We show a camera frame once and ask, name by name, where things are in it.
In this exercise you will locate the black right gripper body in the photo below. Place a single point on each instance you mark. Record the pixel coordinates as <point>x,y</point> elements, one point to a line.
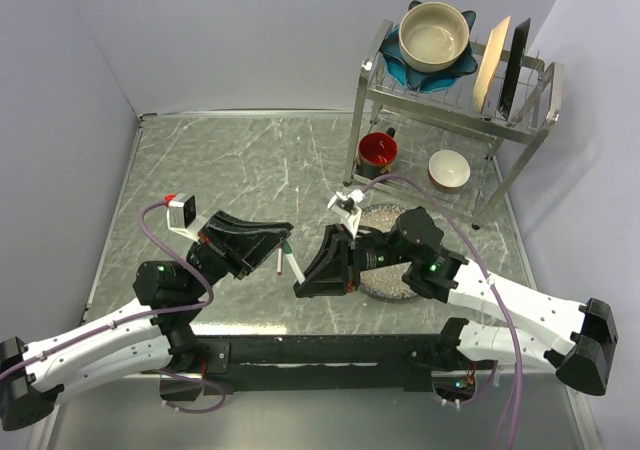
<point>370,249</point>

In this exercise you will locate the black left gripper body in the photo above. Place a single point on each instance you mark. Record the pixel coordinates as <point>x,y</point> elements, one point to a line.
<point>223,255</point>

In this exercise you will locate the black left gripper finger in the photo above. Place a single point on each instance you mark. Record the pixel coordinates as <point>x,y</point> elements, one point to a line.
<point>254,250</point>
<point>230,230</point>

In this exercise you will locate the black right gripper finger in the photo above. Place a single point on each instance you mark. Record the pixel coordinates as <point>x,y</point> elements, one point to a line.
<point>323,281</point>
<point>330,263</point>

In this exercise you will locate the white pen red tip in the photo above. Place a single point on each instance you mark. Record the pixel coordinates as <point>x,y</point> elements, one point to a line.
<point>280,261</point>

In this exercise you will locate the white pen green tip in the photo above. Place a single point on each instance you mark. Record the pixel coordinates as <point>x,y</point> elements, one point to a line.
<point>293,264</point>

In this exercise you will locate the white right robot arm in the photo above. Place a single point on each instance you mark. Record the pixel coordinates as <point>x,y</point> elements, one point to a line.
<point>575,340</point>

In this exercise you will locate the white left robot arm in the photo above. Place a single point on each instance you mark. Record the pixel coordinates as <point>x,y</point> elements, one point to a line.
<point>150,333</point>

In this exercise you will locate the speckled ceramic plate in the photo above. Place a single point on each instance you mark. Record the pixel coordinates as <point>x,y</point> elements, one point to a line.
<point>385,283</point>

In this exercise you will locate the red black mug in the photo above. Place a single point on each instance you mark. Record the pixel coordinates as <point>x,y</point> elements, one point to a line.
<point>376,153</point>

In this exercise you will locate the small white bowl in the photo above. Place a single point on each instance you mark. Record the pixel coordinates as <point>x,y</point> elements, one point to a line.
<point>448,170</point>

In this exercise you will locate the steel dish rack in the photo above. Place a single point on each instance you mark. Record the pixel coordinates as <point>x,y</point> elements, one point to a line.
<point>497,149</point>

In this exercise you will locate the blue flower-shaped bowl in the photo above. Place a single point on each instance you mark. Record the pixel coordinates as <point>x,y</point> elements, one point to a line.
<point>414,80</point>

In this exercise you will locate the large beige bowl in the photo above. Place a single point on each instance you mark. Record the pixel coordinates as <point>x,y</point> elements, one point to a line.
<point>432,36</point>

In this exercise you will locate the black plate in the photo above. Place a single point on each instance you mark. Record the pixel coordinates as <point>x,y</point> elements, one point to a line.
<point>514,63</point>

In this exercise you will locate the cream plate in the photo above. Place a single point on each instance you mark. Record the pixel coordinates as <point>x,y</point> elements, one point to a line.
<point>490,61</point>

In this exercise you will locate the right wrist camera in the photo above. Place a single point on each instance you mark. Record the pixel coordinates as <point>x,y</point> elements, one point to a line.
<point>347,208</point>

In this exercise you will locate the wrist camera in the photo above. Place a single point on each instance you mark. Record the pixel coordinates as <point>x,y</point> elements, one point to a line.
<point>347,208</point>
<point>181,215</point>

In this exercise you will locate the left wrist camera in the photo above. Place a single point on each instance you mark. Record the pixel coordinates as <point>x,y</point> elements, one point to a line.
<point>181,215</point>

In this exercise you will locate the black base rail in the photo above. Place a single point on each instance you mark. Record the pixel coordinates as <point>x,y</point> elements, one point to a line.
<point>251,363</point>

